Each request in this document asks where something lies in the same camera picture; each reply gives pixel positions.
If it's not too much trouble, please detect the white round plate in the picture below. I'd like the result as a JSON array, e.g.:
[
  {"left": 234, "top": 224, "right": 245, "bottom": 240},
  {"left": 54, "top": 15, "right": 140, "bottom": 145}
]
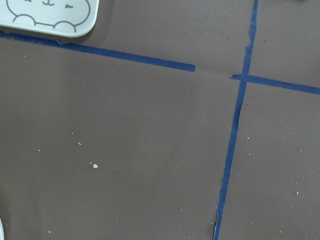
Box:
[{"left": 0, "top": 219, "right": 5, "bottom": 240}]

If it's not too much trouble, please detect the cream bear tray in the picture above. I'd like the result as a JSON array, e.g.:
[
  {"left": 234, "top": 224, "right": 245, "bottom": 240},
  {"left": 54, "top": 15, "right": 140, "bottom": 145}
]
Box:
[{"left": 0, "top": 0, "right": 100, "bottom": 38}]

